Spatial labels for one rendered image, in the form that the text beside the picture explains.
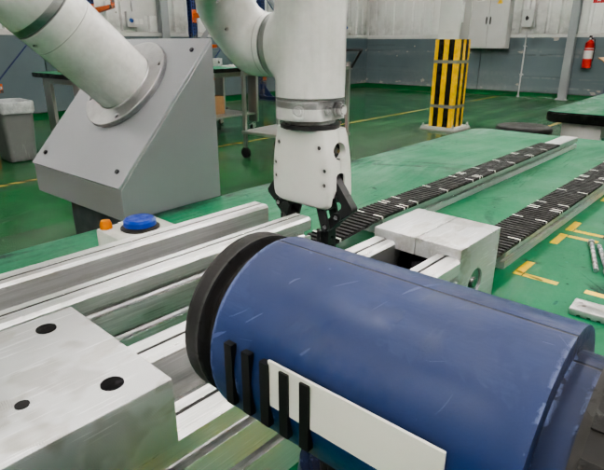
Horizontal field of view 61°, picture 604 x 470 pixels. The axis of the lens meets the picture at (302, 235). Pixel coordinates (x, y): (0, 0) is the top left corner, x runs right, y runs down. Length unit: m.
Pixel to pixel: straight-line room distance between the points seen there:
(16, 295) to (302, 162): 0.34
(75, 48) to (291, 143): 0.44
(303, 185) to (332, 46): 0.17
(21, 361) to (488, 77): 12.15
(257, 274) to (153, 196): 0.78
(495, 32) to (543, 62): 1.15
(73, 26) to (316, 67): 0.46
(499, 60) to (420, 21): 2.09
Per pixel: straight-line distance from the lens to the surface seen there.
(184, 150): 0.95
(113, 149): 0.96
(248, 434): 0.34
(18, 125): 5.55
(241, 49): 0.67
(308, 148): 0.63
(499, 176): 1.19
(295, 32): 0.61
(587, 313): 0.64
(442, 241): 0.52
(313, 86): 0.61
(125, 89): 0.99
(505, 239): 0.73
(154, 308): 0.50
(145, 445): 0.28
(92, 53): 0.96
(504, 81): 12.20
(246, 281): 0.15
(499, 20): 12.00
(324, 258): 0.15
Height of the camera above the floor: 1.06
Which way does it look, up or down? 20 degrees down
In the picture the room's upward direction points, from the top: straight up
